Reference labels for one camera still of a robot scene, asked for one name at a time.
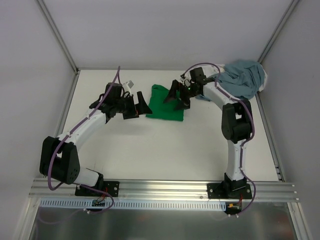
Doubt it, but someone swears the green t-shirt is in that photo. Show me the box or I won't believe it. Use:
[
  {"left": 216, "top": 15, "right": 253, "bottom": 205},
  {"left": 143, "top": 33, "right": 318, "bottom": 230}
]
[{"left": 146, "top": 84, "right": 184, "bottom": 122}]

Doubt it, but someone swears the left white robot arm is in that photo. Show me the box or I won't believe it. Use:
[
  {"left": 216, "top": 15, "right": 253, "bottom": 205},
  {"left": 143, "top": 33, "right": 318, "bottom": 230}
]
[{"left": 39, "top": 81, "right": 152, "bottom": 196}]

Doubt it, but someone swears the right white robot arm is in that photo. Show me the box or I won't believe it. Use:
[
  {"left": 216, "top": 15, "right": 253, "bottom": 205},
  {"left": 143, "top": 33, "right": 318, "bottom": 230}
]
[{"left": 163, "top": 79, "right": 255, "bottom": 199}]

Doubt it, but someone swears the white t-shirt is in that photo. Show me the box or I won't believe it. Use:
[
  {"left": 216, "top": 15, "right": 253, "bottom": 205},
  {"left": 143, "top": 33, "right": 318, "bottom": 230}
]
[{"left": 180, "top": 63, "right": 269, "bottom": 93}]

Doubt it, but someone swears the blue-grey t-shirt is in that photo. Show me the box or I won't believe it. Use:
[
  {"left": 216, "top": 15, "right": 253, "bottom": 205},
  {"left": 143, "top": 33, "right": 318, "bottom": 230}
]
[{"left": 195, "top": 59, "right": 265, "bottom": 102}]

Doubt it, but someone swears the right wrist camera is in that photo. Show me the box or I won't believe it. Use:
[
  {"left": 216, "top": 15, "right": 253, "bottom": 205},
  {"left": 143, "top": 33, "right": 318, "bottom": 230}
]
[{"left": 189, "top": 67, "right": 207, "bottom": 82}]

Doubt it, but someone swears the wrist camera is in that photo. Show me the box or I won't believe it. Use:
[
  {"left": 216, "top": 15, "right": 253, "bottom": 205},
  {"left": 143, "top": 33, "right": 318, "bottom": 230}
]
[
  {"left": 122, "top": 80, "right": 134, "bottom": 92},
  {"left": 189, "top": 67, "right": 207, "bottom": 82}
]

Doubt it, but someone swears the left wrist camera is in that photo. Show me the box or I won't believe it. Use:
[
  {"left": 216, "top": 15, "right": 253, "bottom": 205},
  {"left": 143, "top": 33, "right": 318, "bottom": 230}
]
[{"left": 122, "top": 80, "right": 134, "bottom": 92}]

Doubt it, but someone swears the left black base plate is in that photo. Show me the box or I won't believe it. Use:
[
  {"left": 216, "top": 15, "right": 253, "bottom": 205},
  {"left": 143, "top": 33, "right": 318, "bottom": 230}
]
[{"left": 75, "top": 180, "right": 120, "bottom": 198}]

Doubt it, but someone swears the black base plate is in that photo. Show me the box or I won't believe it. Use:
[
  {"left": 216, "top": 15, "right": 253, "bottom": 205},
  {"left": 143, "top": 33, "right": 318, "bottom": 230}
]
[
  {"left": 75, "top": 180, "right": 120, "bottom": 198},
  {"left": 206, "top": 182, "right": 253, "bottom": 200}
]

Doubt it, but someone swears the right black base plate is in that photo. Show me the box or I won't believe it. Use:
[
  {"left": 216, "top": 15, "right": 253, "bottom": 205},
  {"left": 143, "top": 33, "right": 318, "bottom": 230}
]
[{"left": 206, "top": 182, "right": 253, "bottom": 200}]

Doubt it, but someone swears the white slotted cable duct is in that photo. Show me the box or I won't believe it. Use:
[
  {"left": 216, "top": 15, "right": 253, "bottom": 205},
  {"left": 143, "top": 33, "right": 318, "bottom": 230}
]
[{"left": 39, "top": 198, "right": 226, "bottom": 212}]

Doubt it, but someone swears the aluminium mounting rail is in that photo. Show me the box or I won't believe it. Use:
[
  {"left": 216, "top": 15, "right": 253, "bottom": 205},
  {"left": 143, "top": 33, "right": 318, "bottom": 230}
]
[{"left": 28, "top": 178, "right": 300, "bottom": 203}]

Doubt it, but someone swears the left aluminium frame post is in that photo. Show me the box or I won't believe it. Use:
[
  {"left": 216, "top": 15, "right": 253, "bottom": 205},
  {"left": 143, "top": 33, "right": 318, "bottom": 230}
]
[{"left": 35, "top": 0, "right": 79, "bottom": 74}]

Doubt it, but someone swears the aluminium frame post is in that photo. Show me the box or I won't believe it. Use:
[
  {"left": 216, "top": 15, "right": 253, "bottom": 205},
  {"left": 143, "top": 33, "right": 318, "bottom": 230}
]
[
  {"left": 257, "top": 0, "right": 301, "bottom": 64},
  {"left": 35, "top": 0, "right": 79, "bottom": 74}
]

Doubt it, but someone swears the right aluminium frame post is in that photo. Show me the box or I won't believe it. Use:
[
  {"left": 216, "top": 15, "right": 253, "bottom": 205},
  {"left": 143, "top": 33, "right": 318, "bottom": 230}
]
[{"left": 257, "top": 0, "right": 301, "bottom": 64}]

